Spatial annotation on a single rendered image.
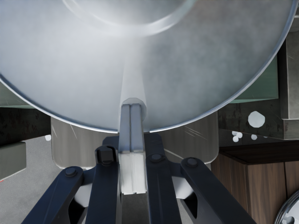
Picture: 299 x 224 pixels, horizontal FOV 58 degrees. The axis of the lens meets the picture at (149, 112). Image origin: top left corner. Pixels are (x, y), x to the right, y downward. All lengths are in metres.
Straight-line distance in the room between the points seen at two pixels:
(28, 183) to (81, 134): 0.89
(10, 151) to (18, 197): 0.65
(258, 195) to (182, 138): 0.53
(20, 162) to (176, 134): 0.35
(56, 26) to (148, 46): 0.08
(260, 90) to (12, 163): 0.40
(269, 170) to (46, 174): 0.75
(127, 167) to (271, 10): 0.18
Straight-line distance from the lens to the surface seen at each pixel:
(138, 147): 0.15
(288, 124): 0.44
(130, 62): 0.23
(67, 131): 0.23
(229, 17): 0.25
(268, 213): 0.77
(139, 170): 0.16
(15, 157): 0.51
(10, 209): 1.16
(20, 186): 1.12
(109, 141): 0.18
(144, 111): 0.22
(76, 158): 0.23
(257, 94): 0.40
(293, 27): 0.41
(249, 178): 0.73
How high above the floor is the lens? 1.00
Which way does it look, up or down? 87 degrees down
